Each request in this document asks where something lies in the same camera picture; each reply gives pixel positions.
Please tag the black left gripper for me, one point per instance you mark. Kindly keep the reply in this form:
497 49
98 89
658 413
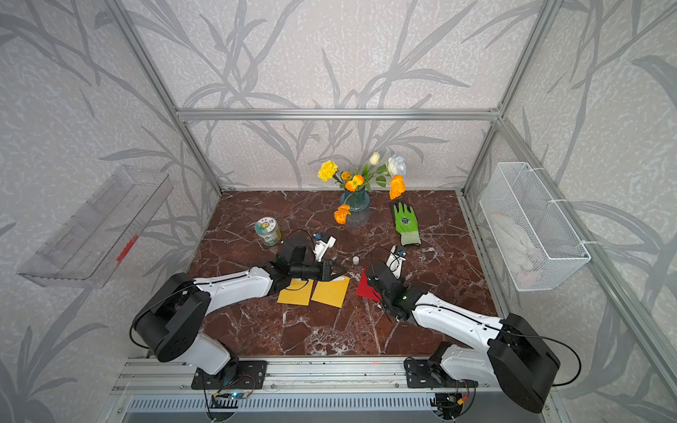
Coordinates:
324 270

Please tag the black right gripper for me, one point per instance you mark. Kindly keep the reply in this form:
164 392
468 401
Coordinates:
399 280

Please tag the red envelope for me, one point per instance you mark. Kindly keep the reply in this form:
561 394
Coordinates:
364 290

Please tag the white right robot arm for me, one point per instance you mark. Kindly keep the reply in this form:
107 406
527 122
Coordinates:
499 352

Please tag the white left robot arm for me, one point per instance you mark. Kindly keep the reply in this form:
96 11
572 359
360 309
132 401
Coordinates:
170 322

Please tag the large yellow envelope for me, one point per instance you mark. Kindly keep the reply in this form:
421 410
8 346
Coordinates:
331 293

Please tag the small yellow envelope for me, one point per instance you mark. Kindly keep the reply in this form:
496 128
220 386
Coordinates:
297 293

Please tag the green work glove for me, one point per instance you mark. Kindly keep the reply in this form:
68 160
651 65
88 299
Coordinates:
406 224

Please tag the blue textured glass vase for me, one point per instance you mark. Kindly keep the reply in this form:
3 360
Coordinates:
359 207

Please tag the round sunflower label jar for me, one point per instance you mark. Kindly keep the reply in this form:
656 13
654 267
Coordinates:
268 230

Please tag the artificial flower bouquet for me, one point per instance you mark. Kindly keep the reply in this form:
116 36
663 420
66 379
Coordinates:
390 173

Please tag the white cloth in basket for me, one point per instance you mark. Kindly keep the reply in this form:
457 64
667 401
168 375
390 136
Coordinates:
524 259

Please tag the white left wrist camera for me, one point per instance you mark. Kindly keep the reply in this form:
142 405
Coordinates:
322 243

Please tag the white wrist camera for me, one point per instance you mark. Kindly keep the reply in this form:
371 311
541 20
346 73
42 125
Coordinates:
396 259
322 243

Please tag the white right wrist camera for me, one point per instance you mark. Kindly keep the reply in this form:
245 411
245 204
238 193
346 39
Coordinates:
396 259

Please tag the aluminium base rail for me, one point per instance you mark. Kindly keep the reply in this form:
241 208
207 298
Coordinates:
310 374

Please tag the white wire wall basket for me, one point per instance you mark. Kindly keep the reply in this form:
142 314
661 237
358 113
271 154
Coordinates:
516 190

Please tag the clear acrylic wall shelf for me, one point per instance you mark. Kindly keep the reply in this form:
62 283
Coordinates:
90 246

